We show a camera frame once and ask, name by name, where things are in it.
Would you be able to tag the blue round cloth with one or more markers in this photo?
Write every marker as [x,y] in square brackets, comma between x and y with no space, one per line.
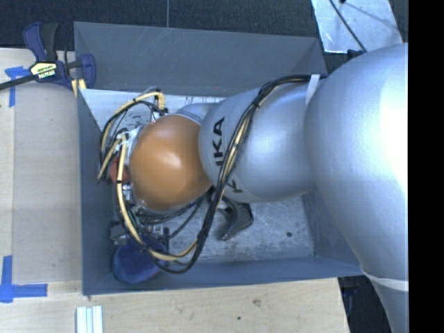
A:
[132,265]

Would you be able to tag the pale wood flat board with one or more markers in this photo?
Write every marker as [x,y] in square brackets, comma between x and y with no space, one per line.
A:
[46,186]

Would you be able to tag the black curved object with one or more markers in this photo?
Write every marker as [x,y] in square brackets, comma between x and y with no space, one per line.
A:
[239,220]

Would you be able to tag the grey metal bin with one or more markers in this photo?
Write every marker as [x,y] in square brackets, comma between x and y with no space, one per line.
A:
[194,57]

